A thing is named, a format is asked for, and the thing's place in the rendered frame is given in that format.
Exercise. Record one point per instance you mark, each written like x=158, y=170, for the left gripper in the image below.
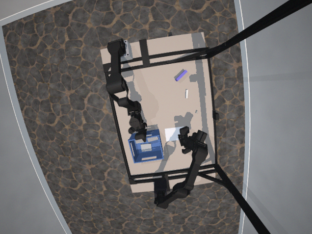
x=184, y=139

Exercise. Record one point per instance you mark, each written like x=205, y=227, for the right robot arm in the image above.
x=116, y=83

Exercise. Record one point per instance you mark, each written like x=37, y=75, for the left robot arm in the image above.
x=182, y=189

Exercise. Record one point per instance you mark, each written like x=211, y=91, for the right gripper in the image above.
x=141, y=131

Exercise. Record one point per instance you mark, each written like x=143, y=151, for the blue plastic crate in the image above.
x=156, y=148

